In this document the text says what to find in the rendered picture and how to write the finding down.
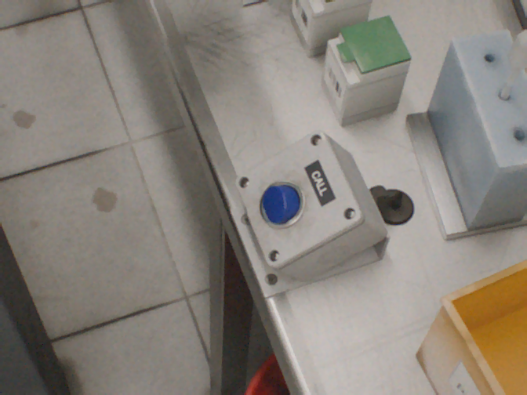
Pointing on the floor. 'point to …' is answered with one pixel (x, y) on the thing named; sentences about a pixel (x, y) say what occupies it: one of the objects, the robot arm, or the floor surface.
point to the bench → (217, 382)
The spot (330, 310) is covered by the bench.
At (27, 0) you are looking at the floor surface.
